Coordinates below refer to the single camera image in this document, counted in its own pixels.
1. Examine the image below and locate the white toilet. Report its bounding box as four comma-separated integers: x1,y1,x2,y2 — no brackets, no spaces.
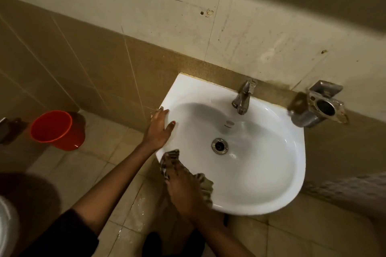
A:
0,196,20,257

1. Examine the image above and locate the person's right forearm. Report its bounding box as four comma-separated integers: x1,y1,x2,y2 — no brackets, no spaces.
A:
190,208,257,257

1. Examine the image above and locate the white wash basin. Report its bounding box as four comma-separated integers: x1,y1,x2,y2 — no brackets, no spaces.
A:
155,73,307,216

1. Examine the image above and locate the person's right hand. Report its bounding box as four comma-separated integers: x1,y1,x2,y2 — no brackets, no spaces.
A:
164,153,211,221

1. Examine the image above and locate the rusty metal tumbler holder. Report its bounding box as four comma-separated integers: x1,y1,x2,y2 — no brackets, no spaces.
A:
288,80,350,129

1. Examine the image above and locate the checkered cleaning cloth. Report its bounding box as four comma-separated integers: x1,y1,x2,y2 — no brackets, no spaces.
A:
159,149,214,208

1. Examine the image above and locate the metal sink drain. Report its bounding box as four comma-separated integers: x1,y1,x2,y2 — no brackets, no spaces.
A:
211,138,229,155

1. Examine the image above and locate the person's left forearm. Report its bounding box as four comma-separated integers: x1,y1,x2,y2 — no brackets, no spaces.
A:
72,142,157,236

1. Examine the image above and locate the person's left hand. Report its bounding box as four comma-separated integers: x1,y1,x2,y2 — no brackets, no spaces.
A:
142,106,177,153

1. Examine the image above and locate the person's black top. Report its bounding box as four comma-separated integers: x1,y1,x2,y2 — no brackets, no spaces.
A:
18,208,205,257

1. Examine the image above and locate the red plastic bucket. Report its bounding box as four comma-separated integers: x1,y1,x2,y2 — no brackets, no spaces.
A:
29,110,86,151

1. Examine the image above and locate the chrome faucet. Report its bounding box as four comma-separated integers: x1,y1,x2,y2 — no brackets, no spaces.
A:
231,78,257,116

